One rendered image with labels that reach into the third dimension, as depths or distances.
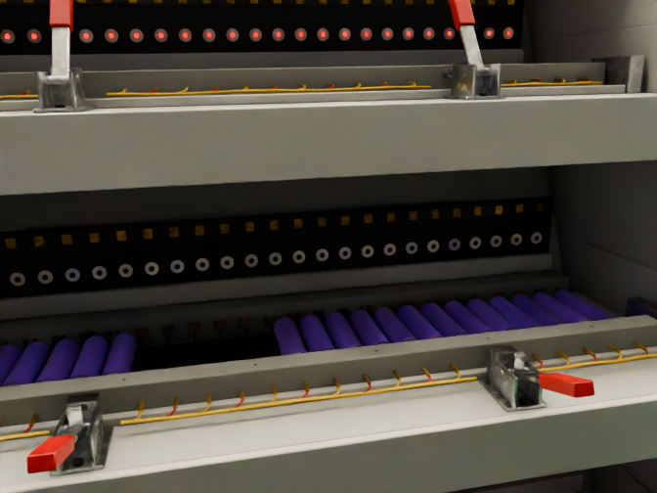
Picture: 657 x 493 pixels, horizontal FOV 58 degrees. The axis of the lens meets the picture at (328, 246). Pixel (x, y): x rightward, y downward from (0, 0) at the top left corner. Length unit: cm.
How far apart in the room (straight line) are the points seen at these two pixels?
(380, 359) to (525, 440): 10
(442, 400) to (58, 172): 27
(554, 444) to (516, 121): 21
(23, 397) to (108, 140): 16
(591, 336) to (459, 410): 13
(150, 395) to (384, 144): 22
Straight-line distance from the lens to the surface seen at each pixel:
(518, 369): 41
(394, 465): 38
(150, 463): 36
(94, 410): 38
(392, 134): 39
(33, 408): 41
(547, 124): 43
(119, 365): 43
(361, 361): 40
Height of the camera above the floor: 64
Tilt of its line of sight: 6 degrees up
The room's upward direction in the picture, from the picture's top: 6 degrees counter-clockwise
